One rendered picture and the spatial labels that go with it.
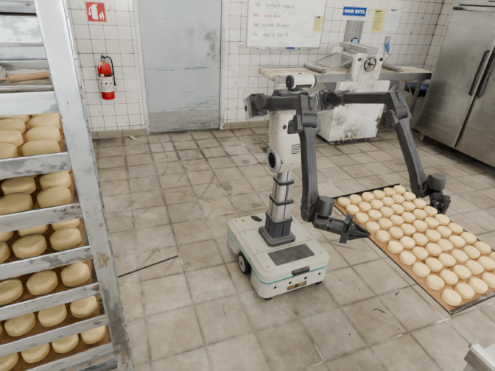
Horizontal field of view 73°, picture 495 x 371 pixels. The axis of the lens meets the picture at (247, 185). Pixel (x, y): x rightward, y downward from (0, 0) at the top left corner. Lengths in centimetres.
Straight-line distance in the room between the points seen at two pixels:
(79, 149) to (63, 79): 10
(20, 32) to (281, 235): 202
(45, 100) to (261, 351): 180
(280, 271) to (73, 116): 181
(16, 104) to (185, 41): 412
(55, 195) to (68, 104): 20
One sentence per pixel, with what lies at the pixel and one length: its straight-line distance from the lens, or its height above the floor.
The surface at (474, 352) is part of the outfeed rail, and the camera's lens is 124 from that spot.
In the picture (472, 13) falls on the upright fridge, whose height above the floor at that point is 170.
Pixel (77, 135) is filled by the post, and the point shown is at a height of 155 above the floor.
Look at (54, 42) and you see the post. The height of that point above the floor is 167.
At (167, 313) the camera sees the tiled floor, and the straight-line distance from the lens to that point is 226.
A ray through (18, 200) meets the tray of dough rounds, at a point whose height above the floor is 142.
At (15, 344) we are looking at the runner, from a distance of 81.
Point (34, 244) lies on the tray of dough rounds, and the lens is 70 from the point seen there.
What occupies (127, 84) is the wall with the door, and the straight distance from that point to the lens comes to 459.
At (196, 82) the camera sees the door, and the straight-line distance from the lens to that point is 472.
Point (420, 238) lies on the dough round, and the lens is 137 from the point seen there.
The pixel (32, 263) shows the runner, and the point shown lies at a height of 133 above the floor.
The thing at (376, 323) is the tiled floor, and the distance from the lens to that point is 239.
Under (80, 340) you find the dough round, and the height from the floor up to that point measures 104.
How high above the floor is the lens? 173
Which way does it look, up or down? 30 degrees down
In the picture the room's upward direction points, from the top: 4 degrees clockwise
